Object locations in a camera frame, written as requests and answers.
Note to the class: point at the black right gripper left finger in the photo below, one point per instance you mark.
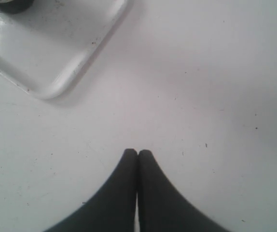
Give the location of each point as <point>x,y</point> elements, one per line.
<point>113,207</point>

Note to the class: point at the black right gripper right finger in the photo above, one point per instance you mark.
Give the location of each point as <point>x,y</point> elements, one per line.
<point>161,207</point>

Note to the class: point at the dark soy sauce bottle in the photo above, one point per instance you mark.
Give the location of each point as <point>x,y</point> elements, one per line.
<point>14,6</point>

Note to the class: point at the white rectangular plastic tray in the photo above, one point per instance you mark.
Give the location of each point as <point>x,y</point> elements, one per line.
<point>45,48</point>

